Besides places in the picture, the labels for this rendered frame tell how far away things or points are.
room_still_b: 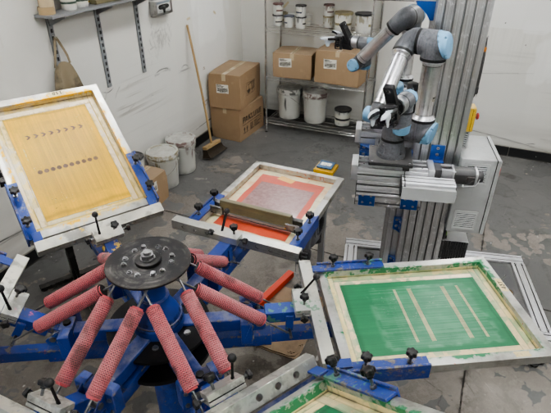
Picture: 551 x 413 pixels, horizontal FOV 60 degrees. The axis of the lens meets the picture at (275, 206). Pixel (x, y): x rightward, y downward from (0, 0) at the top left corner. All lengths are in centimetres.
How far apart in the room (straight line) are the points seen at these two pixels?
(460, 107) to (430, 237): 82
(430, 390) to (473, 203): 110
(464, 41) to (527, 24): 307
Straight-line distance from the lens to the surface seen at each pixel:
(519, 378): 334
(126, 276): 170
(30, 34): 391
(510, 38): 566
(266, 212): 243
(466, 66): 263
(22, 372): 340
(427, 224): 299
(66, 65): 405
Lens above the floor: 235
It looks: 32 degrees down
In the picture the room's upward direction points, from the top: straight up
